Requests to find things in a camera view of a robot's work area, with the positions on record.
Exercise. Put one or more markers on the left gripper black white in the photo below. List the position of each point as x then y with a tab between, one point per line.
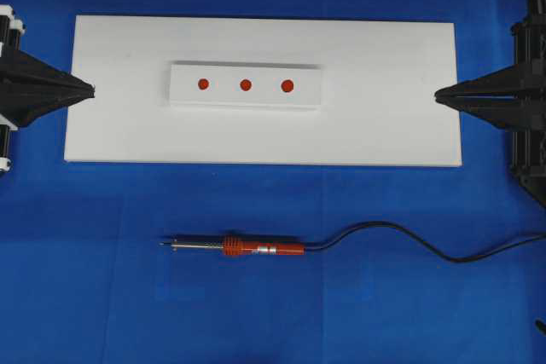
21	68

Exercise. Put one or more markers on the red handled soldering iron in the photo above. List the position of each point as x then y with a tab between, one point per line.
235	246

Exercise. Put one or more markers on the large white base board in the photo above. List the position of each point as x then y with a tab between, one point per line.
378	83

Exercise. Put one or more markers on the small white raised plate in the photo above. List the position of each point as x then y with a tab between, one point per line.
246	85

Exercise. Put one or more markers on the blue table mat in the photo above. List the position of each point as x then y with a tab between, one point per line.
84	278

